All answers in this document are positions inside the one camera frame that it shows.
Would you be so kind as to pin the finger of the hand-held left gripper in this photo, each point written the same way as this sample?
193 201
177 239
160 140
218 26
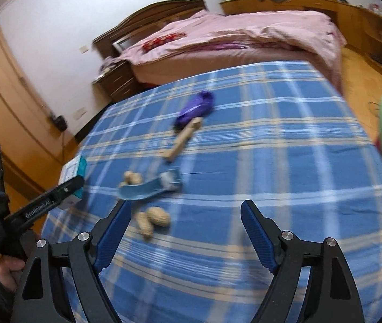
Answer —
68 190

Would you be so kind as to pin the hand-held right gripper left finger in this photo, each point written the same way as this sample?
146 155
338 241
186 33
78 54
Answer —
112 232

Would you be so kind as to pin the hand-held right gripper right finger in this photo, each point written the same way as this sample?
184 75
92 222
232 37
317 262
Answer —
256 232

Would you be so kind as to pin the white teal small box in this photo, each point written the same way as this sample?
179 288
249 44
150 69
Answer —
71 170

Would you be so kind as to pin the person's left hand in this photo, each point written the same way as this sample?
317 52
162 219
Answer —
7 269

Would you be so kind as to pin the blue plastic spoon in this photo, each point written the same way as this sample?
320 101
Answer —
144 190

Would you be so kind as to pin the blue plaid blanket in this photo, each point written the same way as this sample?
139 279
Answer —
278 161

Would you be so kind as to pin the tan wooden piece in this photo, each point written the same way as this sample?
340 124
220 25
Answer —
181 141

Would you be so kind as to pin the wooden wardrobe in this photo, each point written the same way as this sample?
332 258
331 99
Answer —
9 91

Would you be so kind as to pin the dark wooden nightstand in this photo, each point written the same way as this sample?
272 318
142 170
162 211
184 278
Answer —
120 82

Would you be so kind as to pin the pale cloth pile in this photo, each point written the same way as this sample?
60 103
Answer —
108 64

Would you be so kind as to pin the purple plastic wrapper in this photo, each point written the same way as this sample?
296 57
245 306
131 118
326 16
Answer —
196 106

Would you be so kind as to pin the white framed panel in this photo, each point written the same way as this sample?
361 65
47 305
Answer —
123 45

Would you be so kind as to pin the wooden bed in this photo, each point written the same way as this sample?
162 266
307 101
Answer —
211 64

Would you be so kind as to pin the red floral pillow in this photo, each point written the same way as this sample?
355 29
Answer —
162 41

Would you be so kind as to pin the pink duvet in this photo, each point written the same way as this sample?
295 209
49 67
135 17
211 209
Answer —
244 30

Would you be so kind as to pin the wooden corner cabinet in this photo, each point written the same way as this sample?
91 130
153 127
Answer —
352 23

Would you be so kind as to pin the white pink bottles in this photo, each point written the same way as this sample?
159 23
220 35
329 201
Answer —
379 10

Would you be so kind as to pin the white wall socket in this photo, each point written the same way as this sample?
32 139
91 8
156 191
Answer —
80 113

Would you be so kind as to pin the white wall switch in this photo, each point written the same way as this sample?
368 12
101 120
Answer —
84 48

